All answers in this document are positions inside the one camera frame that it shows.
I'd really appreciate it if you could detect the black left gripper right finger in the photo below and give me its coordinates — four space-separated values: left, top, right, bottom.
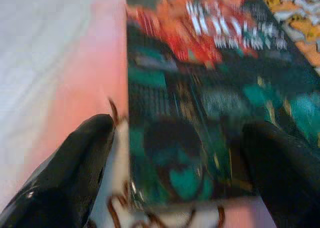
241 121 320 228

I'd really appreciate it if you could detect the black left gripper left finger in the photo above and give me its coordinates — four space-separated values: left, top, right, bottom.
0 113 117 228

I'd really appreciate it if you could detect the dark book red flower cover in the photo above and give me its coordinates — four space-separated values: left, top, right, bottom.
125 0 320 209

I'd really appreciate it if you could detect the white bed sheet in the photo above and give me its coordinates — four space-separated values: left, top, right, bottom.
0 0 126 209

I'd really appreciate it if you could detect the orange patterned blanket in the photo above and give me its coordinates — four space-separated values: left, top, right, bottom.
259 0 320 76

